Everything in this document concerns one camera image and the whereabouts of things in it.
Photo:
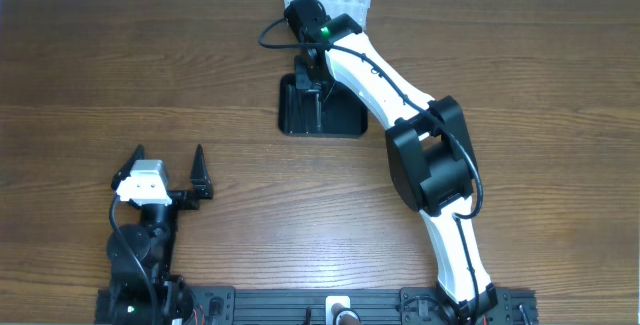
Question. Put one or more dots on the black tray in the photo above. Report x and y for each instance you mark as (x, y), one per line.
(350, 120)

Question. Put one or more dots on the mounting rail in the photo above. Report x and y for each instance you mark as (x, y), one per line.
(280, 307)

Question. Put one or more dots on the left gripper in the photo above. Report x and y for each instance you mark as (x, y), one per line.
(184, 200)

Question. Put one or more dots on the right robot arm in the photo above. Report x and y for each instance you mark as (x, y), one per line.
(370, 80)

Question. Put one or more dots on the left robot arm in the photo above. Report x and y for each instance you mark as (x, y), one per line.
(150, 245)

